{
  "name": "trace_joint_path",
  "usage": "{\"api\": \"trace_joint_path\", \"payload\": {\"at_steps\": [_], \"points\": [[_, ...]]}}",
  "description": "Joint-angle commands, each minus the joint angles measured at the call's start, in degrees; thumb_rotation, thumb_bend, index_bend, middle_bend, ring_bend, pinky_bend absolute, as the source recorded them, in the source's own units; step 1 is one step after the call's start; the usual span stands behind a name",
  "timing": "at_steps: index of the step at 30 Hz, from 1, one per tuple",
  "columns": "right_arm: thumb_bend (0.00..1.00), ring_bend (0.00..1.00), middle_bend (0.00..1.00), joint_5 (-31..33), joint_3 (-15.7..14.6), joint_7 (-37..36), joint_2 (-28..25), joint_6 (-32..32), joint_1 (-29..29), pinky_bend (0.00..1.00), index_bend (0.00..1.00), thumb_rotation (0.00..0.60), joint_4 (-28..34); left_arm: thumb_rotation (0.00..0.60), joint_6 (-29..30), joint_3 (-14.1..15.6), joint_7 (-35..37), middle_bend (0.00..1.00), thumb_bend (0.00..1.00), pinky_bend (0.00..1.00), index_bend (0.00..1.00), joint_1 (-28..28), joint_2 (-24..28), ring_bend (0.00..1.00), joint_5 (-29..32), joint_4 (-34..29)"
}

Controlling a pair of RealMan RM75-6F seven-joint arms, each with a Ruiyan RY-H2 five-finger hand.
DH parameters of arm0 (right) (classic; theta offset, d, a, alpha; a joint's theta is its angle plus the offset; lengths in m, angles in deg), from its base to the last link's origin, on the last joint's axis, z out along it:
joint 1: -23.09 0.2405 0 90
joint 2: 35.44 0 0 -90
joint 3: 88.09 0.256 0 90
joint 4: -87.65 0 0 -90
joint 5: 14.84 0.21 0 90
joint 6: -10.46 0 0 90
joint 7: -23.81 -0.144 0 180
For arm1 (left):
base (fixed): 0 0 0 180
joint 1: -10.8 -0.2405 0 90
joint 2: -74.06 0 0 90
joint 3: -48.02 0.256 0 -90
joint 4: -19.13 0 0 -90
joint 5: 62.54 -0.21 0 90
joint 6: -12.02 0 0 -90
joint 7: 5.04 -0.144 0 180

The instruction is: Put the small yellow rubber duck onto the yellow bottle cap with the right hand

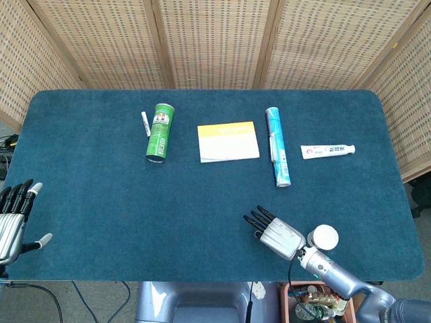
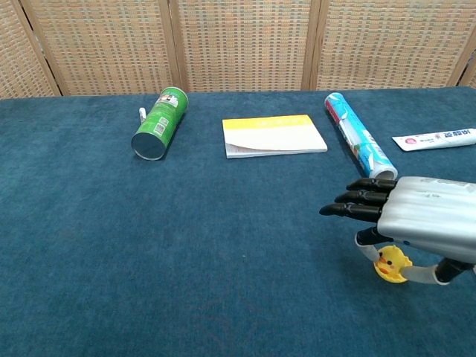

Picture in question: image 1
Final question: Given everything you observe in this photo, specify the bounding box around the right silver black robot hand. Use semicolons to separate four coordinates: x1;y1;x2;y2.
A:
242;205;306;261

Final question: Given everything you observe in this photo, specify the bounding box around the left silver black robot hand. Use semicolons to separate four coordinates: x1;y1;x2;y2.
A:
0;178;53;267

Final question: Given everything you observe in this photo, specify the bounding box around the white round jar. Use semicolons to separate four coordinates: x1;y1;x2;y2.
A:
306;224;339;250

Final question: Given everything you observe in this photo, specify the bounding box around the white perforated plate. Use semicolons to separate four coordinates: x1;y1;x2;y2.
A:
252;281;267;300

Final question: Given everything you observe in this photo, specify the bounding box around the pink plastic bin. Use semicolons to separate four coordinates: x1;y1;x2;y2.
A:
279;281;358;323

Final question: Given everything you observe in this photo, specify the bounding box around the clear plastic bottle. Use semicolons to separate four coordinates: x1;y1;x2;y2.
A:
295;301;335;322

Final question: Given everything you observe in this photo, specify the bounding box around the blue toothbrush package tube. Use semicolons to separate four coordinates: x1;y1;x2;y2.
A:
265;106;292;188

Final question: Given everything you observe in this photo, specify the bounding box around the black power strip with plugs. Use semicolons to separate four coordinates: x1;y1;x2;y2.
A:
0;133;20;180

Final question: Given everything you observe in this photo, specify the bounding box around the dark glass bottle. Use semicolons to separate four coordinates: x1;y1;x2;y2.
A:
335;297;350;316

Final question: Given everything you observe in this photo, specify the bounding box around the white toothpaste tube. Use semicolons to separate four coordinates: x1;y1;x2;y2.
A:
300;143;356;160

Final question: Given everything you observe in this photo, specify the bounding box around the blue-grey robot torso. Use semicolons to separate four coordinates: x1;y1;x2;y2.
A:
134;281;281;323

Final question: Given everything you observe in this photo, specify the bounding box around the yellow white notepad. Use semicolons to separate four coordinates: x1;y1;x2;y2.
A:
197;121;261;164

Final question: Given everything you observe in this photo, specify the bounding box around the blue table cloth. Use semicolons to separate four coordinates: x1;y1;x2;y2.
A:
1;89;426;283

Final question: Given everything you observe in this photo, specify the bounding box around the black object beside table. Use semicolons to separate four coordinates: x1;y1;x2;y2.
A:
409;174;431;218

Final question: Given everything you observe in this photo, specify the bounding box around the green chips can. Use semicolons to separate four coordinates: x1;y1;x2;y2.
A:
145;103;176;165

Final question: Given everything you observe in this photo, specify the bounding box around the woven bamboo screen panel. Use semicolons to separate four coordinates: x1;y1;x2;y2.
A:
26;0;174;90
0;0;84;133
353;13;431;184
259;0;431;91
151;0;280;90

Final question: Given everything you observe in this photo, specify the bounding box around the white marker pen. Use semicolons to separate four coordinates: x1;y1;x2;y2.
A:
140;111;152;137

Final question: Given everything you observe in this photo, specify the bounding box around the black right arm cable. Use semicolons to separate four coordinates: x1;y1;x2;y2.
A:
288;248;316;319

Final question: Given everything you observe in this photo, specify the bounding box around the black torso cable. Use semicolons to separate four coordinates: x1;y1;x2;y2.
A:
245;281;254;323

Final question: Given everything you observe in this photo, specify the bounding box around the black floor cable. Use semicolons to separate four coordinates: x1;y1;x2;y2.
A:
0;281;64;323

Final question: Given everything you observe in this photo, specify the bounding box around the blue floor cable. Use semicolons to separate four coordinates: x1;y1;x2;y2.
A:
71;281;131;323

